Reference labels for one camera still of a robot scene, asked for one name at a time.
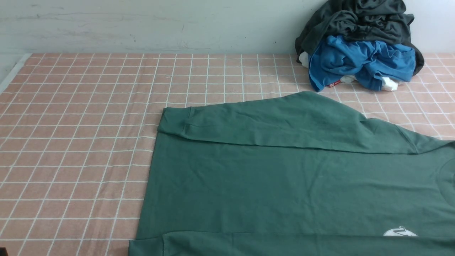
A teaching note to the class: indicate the green long-sleeved shirt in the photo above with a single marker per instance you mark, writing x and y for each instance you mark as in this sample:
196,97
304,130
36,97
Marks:
301,175

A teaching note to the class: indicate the pink checkered tablecloth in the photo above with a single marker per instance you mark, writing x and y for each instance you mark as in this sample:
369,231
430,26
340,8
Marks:
77,138

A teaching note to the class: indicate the blue crumpled garment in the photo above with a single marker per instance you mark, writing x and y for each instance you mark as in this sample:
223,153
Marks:
335,57

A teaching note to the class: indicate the dark grey crumpled garment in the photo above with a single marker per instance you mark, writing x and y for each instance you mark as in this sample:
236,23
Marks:
360,20

